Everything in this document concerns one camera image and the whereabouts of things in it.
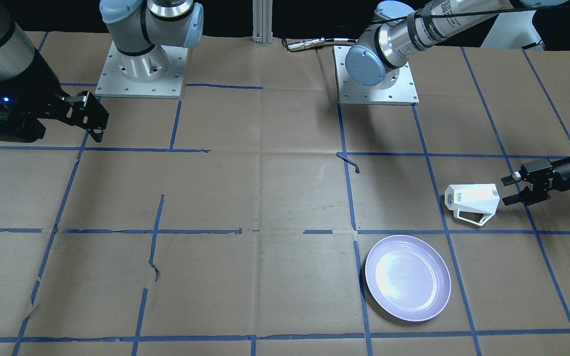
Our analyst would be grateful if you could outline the metal cable connector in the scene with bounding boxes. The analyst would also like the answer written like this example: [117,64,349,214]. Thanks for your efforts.
[282,38,357,52]

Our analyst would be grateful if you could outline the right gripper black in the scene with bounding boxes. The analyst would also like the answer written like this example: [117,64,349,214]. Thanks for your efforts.
[13,50,109,143]

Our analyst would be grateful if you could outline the white faceted mug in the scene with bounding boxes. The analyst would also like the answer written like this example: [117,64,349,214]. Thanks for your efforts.
[443,184,500,226]

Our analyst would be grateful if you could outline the aluminium frame post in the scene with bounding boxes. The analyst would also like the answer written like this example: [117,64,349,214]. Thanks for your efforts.
[252,0,273,46]

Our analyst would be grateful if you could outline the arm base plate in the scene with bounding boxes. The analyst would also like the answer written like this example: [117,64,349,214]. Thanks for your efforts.
[95,43,190,99]
[333,45,420,105]

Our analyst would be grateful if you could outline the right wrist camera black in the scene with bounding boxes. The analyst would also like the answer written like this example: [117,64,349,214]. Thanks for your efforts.
[0,89,46,143]

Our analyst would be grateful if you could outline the lavender plate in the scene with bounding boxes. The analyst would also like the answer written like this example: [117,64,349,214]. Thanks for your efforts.
[363,235,452,322]

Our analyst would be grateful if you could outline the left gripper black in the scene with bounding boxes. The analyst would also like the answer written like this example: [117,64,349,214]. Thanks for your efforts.
[501,157,570,206]

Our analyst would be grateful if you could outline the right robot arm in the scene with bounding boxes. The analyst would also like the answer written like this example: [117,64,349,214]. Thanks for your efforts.
[0,0,204,143]

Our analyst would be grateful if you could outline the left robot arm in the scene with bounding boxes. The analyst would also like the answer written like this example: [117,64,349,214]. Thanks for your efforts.
[345,0,570,206]

